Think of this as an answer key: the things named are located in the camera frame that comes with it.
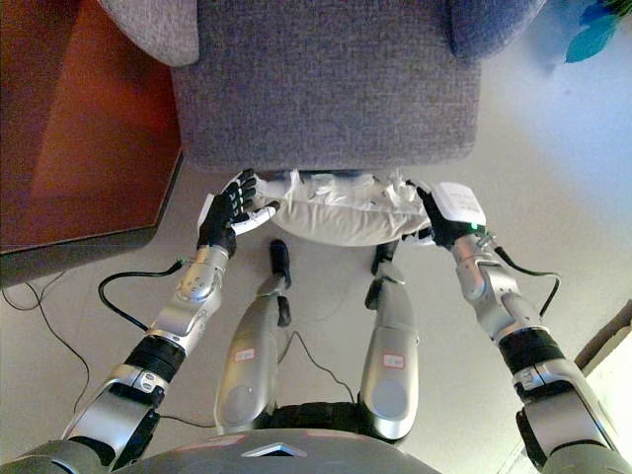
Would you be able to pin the silver robot leg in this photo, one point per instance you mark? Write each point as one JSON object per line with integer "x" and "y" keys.
{"x": 390, "y": 355}
{"x": 249, "y": 355}

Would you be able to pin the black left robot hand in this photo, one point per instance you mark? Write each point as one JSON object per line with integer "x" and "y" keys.
{"x": 219, "y": 217}

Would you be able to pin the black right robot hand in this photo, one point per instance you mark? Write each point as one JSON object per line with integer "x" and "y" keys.
{"x": 456, "y": 207}

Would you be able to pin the green potted plant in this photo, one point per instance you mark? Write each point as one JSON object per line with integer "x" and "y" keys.
{"x": 590, "y": 37}

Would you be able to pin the silver right robot leg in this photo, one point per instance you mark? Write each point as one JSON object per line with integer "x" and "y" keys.
{"x": 390, "y": 355}

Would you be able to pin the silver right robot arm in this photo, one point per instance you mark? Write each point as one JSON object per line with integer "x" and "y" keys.
{"x": 508, "y": 301}

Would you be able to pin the red-brown wooden cabinet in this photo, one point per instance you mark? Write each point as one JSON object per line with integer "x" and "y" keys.
{"x": 84, "y": 123}

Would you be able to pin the grey robot torso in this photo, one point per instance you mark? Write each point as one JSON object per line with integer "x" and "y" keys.
{"x": 276, "y": 451}

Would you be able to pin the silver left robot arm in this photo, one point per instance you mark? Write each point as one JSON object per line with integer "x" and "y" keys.
{"x": 192, "y": 296}

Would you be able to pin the beige tasselled throw pillow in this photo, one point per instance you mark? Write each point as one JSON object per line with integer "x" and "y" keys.
{"x": 340, "y": 219}

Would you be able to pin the silver left robot leg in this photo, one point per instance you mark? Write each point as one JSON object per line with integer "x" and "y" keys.
{"x": 249, "y": 355}

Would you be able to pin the grey fabric armchair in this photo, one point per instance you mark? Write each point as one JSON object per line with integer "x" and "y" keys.
{"x": 326, "y": 84}

